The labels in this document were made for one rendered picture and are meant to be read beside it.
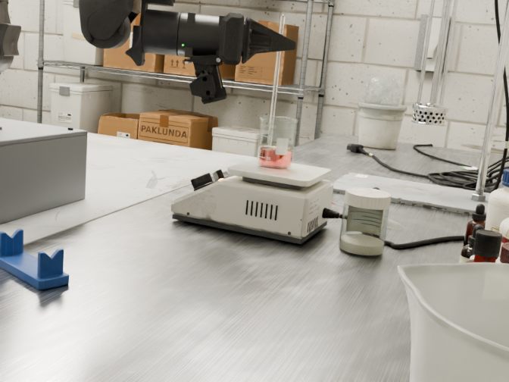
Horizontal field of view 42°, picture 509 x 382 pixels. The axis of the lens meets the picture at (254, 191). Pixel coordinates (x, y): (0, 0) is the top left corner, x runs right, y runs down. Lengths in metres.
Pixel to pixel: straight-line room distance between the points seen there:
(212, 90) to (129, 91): 2.99
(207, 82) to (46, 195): 0.28
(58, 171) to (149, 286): 0.34
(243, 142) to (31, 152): 2.35
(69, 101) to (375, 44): 1.56
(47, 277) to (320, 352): 0.28
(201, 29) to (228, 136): 2.38
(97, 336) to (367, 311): 0.27
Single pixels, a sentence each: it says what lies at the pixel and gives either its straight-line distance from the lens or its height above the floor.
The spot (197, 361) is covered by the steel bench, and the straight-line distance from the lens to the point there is 0.55.
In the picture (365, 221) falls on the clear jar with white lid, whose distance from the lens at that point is 0.86.
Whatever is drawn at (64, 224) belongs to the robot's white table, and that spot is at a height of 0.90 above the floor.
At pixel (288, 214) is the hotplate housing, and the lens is 0.87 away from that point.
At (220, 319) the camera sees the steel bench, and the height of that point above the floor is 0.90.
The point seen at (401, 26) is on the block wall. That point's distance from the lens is 3.35.
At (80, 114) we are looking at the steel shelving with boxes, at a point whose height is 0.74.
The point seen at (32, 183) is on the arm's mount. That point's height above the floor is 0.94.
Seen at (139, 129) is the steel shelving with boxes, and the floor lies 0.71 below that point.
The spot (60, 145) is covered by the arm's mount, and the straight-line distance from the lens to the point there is 0.99.
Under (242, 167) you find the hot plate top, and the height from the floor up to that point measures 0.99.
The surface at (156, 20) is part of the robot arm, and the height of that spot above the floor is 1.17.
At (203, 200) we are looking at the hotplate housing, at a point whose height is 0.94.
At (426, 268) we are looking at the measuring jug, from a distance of 0.35.
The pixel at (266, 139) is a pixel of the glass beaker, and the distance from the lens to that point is 0.90.
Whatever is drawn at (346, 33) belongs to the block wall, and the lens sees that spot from 3.40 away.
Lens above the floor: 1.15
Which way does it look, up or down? 12 degrees down
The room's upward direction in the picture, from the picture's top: 5 degrees clockwise
